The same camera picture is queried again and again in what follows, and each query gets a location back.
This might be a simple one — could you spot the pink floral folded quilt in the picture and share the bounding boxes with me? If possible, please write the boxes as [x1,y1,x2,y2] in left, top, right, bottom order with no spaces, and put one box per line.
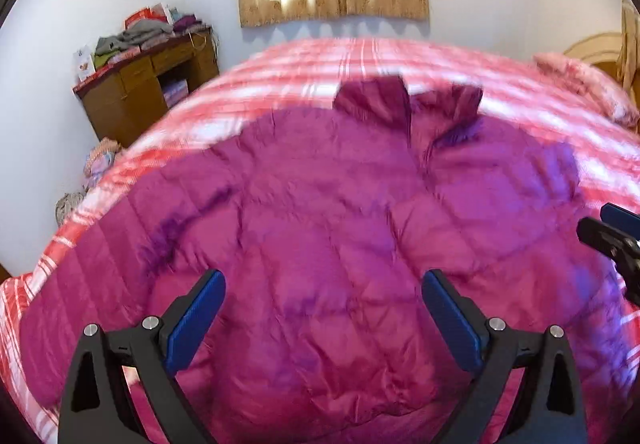
[532,52,640,127]

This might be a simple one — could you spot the grey patterned cloth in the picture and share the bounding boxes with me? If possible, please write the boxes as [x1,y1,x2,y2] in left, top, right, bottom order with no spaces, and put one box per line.
[54,191,89,228]

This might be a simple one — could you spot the light wooden headboard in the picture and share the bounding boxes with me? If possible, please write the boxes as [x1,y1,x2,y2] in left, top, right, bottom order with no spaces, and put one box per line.
[565,0,640,95]

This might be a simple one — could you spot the bed with red plaid sheet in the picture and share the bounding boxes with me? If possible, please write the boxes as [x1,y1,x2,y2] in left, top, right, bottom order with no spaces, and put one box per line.
[0,37,640,444]

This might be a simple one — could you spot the purple folded cloth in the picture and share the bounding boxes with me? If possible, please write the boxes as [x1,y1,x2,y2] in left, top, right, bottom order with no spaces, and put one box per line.
[172,14,211,34]

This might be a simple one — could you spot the pink folded items in desk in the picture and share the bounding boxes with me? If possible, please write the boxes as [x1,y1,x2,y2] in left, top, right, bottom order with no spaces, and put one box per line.
[162,79,190,108]

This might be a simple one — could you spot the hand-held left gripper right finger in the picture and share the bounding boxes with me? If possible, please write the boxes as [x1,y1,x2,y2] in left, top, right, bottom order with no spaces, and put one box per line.
[421,269,588,444]

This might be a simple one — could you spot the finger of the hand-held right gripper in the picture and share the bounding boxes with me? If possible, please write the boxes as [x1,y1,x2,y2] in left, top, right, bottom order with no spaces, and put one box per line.
[576,217,640,270]
[600,203,640,241]

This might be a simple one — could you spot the red gift box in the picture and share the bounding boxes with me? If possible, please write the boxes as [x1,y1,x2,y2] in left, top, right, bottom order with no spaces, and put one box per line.
[124,7,167,28]

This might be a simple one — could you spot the white printed card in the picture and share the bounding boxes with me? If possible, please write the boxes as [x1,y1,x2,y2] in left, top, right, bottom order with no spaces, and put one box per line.
[74,46,97,85]

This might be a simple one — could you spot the grey folded clothes pile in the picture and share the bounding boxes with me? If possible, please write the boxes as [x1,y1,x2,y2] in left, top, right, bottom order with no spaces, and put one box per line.
[95,19,173,55]

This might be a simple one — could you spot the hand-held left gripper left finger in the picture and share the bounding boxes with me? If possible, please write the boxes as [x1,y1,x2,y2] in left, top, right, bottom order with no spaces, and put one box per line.
[57,269,227,444]

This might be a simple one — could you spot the brown wooden desk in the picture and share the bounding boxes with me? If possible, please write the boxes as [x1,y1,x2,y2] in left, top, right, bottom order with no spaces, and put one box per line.
[73,27,221,147]

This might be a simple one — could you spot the magenta puffer jacket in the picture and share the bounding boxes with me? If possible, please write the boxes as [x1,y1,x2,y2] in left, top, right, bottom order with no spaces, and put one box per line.
[22,74,640,444]

